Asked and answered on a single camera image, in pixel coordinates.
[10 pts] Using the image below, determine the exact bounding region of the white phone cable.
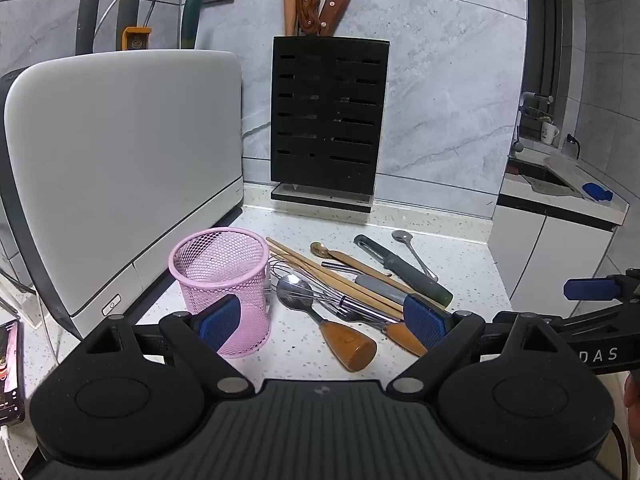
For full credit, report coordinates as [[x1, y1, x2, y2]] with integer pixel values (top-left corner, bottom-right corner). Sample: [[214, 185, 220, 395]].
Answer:
[[0, 425, 25, 480]]

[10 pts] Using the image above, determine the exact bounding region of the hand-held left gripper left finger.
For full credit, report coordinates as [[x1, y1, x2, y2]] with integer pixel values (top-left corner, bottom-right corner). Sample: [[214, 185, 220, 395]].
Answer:
[[80, 294, 254, 398]]

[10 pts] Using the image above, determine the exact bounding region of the orange square handle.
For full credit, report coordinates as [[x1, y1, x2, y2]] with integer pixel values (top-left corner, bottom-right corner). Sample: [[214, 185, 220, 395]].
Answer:
[[122, 26, 153, 52]]

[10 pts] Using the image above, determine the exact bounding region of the dark green knife handle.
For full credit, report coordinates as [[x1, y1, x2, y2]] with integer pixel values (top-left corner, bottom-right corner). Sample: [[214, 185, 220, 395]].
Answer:
[[180, 0, 209, 51]]

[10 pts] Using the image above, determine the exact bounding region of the flat wooden spatula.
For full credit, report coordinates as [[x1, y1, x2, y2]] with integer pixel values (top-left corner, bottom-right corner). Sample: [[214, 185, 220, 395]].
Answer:
[[330, 251, 448, 311]]

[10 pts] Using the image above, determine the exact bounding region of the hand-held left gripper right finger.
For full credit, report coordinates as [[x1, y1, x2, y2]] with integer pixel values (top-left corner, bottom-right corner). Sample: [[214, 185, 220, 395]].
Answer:
[[386, 294, 567, 398]]

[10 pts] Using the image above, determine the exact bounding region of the silver spoon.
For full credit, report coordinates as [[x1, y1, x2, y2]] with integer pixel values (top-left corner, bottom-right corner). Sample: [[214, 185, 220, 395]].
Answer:
[[391, 230, 440, 281]]

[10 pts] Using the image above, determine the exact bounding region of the white base cabinet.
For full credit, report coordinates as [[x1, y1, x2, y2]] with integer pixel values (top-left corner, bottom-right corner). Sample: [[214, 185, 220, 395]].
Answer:
[[492, 142, 630, 311]]

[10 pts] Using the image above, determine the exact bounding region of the grey knife handle green tip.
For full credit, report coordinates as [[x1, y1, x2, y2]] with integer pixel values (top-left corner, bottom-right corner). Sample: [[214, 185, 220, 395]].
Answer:
[[75, 0, 104, 56]]

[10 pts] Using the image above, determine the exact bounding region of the metal faucet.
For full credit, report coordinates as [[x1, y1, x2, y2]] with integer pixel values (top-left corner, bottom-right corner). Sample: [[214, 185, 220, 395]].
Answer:
[[513, 91, 555, 153]]

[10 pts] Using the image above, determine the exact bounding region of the grey handled utensil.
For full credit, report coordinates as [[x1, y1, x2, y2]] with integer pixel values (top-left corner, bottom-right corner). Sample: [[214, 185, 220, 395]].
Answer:
[[356, 274, 408, 295]]

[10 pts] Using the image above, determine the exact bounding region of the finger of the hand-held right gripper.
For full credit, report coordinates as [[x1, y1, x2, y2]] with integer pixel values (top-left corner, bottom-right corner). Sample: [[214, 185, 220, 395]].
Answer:
[[492, 305, 628, 333], [563, 269, 640, 307]]

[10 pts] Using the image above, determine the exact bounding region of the grey peeler with green end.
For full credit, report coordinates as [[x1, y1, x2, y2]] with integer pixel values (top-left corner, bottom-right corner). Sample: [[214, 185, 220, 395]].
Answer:
[[354, 234, 454, 307]]

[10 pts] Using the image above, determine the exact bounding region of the smartphone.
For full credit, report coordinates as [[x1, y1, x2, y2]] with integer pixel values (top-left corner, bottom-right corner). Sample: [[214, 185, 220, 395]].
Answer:
[[0, 319, 26, 427]]

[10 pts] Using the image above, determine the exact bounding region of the grey knife handle orange tip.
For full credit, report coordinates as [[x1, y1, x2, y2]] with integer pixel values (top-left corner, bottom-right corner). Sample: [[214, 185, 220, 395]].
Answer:
[[117, 0, 142, 53]]

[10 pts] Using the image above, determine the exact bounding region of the gold spoon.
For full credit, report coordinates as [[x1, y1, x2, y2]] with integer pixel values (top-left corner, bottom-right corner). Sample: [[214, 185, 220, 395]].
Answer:
[[310, 241, 358, 273]]

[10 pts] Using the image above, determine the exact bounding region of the white knife holder appliance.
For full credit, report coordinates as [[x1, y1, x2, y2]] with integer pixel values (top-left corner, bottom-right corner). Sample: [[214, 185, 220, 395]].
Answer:
[[0, 49, 247, 339]]

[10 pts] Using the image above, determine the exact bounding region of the fork with wooden handle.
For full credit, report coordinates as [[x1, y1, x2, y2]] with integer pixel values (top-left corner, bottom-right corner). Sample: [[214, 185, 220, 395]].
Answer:
[[337, 309, 429, 358]]

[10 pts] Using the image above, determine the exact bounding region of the spoon with wooden handle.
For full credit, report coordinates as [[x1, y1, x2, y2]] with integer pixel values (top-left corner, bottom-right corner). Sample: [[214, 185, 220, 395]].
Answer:
[[276, 274, 378, 373]]

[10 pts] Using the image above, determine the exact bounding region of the black knife block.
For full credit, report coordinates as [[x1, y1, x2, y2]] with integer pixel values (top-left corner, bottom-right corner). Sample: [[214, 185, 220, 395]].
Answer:
[[269, 36, 391, 214]]

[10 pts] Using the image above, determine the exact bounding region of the metal whisk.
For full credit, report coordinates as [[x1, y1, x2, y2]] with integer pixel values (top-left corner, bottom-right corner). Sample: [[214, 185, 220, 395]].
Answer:
[[269, 256, 406, 322]]

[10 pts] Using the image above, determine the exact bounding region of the person's right hand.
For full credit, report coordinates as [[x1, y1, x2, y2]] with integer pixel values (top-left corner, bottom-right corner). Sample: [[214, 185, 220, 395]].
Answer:
[[624, 370, 640, 442]]

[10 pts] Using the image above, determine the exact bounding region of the pink mesh cup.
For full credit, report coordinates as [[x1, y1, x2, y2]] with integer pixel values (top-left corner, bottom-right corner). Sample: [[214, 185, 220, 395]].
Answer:
[[168, 227, 274, 359]]

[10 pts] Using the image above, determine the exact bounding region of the kitchen sink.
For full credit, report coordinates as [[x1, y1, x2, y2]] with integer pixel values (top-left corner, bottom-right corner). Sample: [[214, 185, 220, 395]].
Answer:
[[505, 157, 583, 197]]

